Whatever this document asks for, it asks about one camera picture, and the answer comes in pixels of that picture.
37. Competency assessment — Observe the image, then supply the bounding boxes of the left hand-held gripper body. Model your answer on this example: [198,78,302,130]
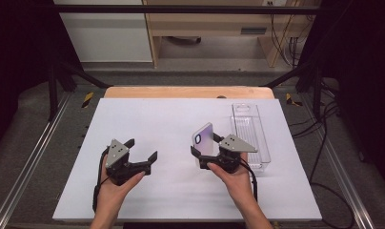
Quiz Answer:
[101,138,152,187]

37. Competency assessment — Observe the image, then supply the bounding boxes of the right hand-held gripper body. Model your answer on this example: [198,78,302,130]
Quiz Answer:
[199,134,258,175]

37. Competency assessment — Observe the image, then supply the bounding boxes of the iridescent phone case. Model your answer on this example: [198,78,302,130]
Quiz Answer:
[192,122,214,157]

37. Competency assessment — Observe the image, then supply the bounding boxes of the clear plastic packaging box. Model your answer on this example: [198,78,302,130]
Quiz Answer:
[229,102,272,175]

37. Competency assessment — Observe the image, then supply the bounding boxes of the person's left hand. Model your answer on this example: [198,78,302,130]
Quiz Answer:
[96,158,146,208]

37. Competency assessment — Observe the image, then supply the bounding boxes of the person's right hand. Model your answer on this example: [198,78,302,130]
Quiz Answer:
[207,153,256,203]

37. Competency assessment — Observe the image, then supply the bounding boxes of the wooden table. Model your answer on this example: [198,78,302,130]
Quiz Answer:
[103,85,275,100]

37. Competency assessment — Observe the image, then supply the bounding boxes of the yellow black tape piece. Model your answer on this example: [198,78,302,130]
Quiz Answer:
[81,92,95,109]
[285,93,304,108]

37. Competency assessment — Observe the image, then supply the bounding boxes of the black metal stand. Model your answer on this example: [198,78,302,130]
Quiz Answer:
[260,60,324,121]
[47,61,112,122]

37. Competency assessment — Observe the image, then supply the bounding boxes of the white cabinet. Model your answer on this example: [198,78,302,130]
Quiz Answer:
[53,0,154,63]

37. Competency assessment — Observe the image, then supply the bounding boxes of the light wooden desk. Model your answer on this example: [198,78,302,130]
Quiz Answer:
[142,0,322,69]

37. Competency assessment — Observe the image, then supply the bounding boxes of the black horizontal bar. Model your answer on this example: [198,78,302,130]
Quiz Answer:
[53,4,322,15]

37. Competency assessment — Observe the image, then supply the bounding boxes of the black curtain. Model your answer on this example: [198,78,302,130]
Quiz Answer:
[0,0,84,156]
[303,0,385,192]

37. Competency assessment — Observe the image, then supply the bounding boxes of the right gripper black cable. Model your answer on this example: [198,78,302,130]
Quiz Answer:
[239,156,259,203]

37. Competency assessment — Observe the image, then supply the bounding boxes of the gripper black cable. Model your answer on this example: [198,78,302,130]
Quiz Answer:
[239,156,259,203]
[91,148,111,214]

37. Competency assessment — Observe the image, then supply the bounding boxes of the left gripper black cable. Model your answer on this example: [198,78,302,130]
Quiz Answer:
[91,148,111,214]

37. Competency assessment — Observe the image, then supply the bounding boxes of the aluminium floor rail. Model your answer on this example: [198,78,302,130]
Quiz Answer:
[299,94,376,229]
[0,92,71,229]

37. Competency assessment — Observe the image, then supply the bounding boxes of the black floor cables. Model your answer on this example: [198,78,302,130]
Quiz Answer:
[289,80,341,139]

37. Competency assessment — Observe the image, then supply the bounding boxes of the bundle of hanging cables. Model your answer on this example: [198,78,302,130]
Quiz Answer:
[269,12,314,69]

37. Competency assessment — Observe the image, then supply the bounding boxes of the long black floor cable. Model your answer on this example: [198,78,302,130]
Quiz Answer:
[309,104,356,229]

